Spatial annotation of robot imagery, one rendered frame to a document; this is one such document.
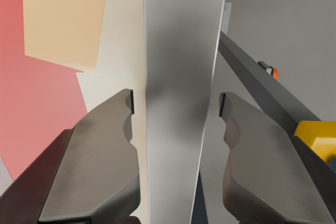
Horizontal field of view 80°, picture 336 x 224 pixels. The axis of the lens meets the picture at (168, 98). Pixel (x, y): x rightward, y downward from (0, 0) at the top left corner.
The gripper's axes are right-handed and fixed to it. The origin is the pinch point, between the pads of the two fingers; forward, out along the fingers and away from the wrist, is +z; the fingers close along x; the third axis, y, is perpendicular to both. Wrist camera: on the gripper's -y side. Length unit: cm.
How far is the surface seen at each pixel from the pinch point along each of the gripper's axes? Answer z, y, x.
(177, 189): -0.8, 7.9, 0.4
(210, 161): 98, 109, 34
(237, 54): 41.7, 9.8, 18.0
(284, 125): 13.3, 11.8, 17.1
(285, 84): 98, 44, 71
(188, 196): -0.8, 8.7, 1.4
